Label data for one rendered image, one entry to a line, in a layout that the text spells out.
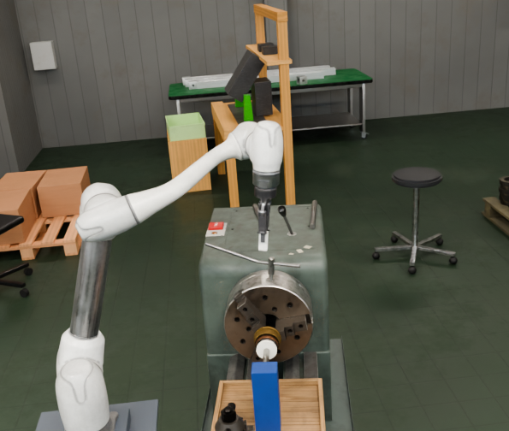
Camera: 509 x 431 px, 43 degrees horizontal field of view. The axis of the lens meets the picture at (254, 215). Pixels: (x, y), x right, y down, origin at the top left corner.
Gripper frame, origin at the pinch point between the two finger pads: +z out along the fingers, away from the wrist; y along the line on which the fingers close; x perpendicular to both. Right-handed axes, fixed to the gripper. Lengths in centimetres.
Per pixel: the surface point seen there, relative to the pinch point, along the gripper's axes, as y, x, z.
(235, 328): 7.6, -7.4, 31.5
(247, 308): 11.1, -2.8, 20.7
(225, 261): -10.2, -15.4, 14.4
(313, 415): 28, 23, 47
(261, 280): 2.0, 0.2, 14.1
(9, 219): -217, -228, 102
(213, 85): -611, -162, 64
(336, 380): -38, 29, 81
